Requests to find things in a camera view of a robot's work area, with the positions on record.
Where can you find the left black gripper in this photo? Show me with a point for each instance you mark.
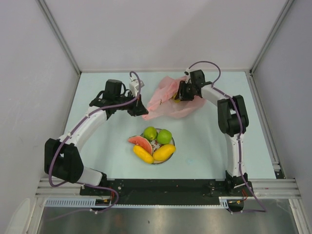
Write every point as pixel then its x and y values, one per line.
pixel 138 108

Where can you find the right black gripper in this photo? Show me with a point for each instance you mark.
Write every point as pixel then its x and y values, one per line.
pixel 182 94

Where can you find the yellow fake starfruit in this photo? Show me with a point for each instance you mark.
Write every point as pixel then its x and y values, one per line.
pixel 176 100

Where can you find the pink plastic bag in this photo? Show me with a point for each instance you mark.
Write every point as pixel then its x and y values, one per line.
pixel 162 102

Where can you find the green fake pear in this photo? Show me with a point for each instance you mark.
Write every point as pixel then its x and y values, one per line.
pixel 150 133

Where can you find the red watermelon slice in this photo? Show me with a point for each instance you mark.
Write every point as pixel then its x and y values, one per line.
pixel 142 142

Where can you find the green fake guava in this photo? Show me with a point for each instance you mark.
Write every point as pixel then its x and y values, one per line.
pixel 164 137

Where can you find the round printed plate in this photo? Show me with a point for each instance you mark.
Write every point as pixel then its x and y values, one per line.
pixel 156 146

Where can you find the yellow fake banana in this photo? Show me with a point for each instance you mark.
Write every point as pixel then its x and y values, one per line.
pixel 143 154

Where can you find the orange yellow fake mango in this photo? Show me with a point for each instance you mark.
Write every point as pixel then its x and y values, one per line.
pixel 164 152

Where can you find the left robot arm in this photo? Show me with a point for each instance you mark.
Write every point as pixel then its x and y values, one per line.
pixel 62 156

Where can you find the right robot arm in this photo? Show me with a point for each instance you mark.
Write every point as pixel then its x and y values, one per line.
pixel 232 120

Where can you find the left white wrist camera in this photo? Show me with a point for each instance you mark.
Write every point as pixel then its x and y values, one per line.
pixel 134 86

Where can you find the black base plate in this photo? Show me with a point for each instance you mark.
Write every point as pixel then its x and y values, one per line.
pixel 211 187

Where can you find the white slotted cable duct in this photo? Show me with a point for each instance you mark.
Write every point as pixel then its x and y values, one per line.
pixel 100 204

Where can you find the aluminium frame rail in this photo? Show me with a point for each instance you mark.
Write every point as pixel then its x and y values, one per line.
pixel 262 188

